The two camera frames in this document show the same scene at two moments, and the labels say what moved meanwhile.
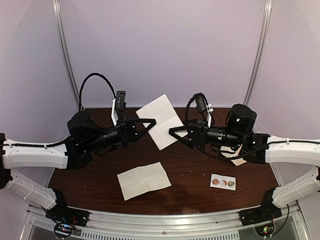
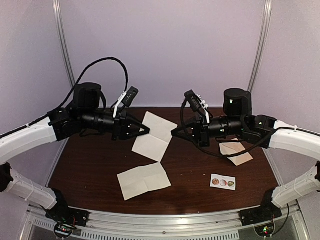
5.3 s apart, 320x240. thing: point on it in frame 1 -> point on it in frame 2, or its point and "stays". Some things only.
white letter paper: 161,110 -> 154,144
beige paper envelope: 237,162 stays
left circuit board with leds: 62,230 stays
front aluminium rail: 110,224 stays
